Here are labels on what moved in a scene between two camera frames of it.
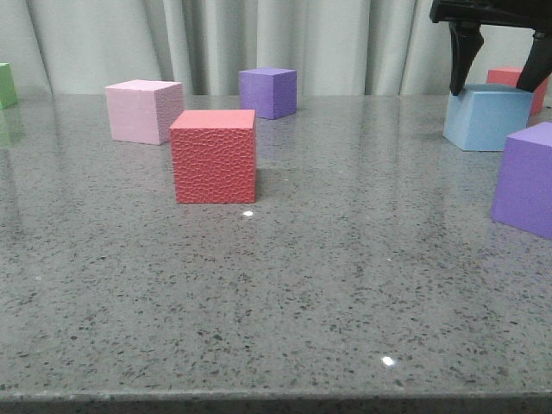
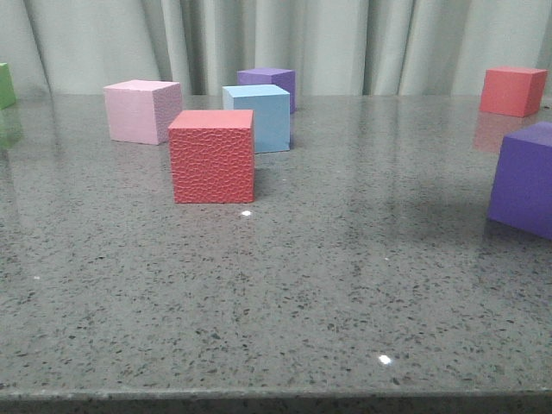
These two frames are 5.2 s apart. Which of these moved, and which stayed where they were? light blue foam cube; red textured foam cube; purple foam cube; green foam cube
Moved: light blue foam cube
Stayed: red textured foam cube; purple foam cube; green foam cube
